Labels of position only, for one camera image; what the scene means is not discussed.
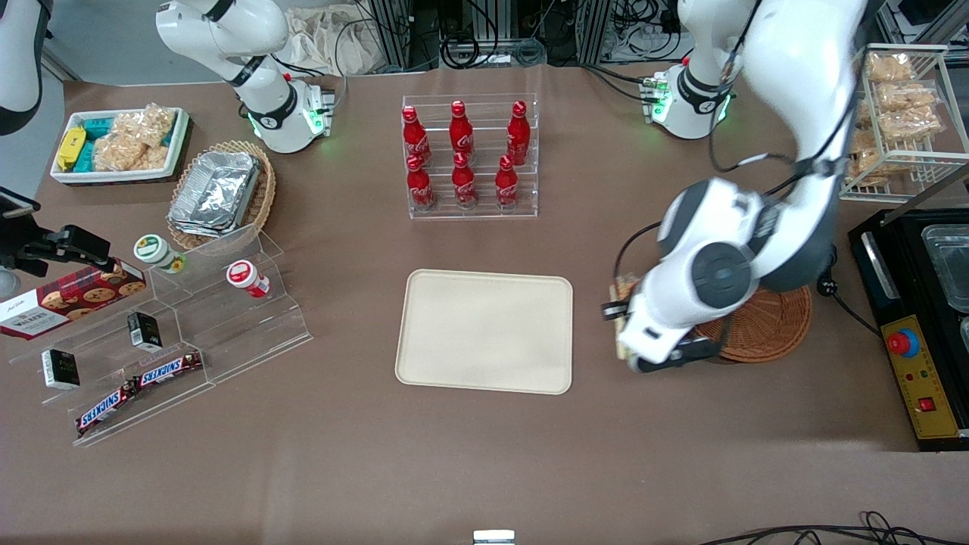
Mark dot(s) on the clear acrylic bottle rack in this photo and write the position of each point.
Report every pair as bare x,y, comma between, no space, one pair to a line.
484,129

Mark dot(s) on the red cola bottle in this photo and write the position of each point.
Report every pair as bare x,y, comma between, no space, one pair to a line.
461,132
415,140
464,185
518,136
506,188
420,188

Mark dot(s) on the beige crumpled cloth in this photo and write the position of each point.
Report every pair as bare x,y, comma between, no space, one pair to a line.
325,42

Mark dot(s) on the bagged rice cracker snack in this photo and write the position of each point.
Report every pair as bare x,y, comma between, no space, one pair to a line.
125,155
147,125

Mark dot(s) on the clear acrylic step shelf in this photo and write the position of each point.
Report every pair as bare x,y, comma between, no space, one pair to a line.
227,333

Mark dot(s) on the small silver object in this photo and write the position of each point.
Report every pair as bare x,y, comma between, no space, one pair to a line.
493,537

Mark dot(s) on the bagged fried snack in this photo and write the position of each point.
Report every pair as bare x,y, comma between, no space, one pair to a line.
889,68
864,159
912,113
864,113

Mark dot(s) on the teal snack packet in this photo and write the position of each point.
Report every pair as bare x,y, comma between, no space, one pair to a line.
97,126
85,157

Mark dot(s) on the white rectangular snack bin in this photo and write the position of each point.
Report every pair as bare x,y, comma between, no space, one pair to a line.
178,140

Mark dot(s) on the brown Snickers bar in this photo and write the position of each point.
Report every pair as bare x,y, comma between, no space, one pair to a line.
106,409
168,369

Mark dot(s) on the aluminium frame post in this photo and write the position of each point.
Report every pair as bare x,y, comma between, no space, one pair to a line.
394,34
594,30

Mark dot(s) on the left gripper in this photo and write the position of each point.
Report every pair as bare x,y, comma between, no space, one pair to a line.
610,310

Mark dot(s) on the black control box yellow panel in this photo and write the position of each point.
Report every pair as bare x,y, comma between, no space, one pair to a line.
901,295

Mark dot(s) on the yellow snack packet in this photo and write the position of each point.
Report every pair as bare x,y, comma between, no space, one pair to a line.
70,147

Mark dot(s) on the green lid white cup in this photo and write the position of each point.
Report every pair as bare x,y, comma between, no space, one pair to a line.
155,251

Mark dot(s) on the red cookie box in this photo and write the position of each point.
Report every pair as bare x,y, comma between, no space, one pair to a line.
68,303

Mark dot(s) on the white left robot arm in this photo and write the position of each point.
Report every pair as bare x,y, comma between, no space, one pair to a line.
795,76

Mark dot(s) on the red emergency stop button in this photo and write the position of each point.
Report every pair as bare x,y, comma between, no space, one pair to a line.
903,344

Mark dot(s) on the triangle sandwich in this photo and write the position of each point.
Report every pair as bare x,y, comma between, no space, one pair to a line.
625,288

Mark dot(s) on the cream rectangular tray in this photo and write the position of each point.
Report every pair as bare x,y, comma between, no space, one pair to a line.
484,333

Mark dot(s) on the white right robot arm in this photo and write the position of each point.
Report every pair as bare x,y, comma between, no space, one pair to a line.
257,45

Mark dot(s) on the red lid white cup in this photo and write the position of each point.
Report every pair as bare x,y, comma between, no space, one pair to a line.
244,276

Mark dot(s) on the aluminium foil container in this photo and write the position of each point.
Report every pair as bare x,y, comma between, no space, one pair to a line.
216,193

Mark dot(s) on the clear plastic container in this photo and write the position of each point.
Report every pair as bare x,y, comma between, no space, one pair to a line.
950,265

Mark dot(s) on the oval tan wicker basket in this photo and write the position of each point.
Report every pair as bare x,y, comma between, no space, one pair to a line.
265,193

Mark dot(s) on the round brown wicker basket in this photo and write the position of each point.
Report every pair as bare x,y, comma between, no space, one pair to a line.
768,325

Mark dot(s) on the small black box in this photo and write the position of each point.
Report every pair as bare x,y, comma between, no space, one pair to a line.
144,331
60,369

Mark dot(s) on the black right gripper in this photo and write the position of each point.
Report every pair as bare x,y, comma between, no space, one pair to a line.
32,252

